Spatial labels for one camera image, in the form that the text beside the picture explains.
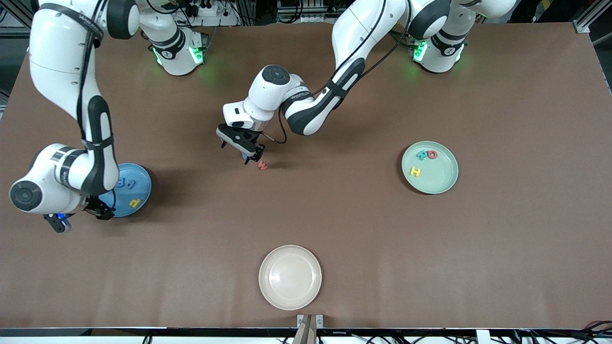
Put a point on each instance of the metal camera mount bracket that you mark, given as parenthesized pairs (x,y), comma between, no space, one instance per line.
(319,321)

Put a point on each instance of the teal capital letter R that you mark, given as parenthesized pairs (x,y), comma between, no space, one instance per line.
(420,154)

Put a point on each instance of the black equipment rack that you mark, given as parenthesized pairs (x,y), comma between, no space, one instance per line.
(311,9)

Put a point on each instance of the red capital letter Q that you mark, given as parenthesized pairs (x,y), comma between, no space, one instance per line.
(429,155)

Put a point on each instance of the blue round plate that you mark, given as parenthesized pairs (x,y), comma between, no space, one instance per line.
(141,188)

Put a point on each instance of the green round plate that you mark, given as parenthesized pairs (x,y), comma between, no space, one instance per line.
(437,179)

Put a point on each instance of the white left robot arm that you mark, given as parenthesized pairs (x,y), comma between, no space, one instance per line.
(363,28)

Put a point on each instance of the yellow capital letter H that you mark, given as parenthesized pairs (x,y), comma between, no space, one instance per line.
(415,171)

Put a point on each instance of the beige round plate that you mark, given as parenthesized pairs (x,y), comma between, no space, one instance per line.
(290,277)

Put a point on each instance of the white power strip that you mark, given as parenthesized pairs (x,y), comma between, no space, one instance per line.
(210,9)

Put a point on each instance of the yellow small letter h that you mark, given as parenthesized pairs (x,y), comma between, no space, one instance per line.
(135,203)

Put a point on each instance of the blue small letter a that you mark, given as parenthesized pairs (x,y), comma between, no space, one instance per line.
(134,184)

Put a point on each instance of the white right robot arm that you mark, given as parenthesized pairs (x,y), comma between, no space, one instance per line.
(52,48)

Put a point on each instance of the red small letter w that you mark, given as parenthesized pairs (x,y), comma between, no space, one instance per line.
(262,166)

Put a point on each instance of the aluminium frame profile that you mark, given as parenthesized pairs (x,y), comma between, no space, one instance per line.
(590,19)
(14,19)

